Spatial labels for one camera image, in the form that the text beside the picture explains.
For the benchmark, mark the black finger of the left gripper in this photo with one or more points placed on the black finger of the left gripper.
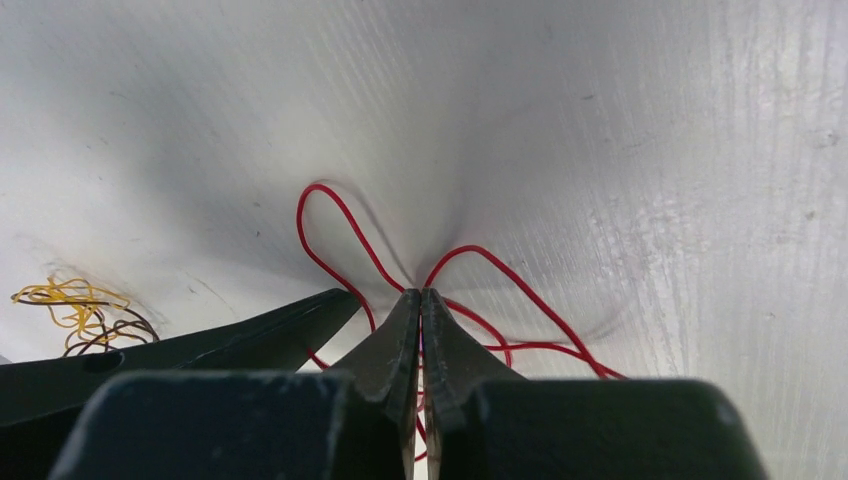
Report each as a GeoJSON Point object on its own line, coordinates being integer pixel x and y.
{"type": "Point", "coordinates": [41, 400]}

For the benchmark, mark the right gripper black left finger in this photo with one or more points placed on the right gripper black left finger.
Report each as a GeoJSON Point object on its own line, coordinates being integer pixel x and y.
{"type": "Point", "coordinates": [374, 417]}

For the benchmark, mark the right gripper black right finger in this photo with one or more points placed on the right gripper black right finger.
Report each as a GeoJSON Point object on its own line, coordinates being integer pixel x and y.
{"type": "Point", "coordinates": [454, 365]}

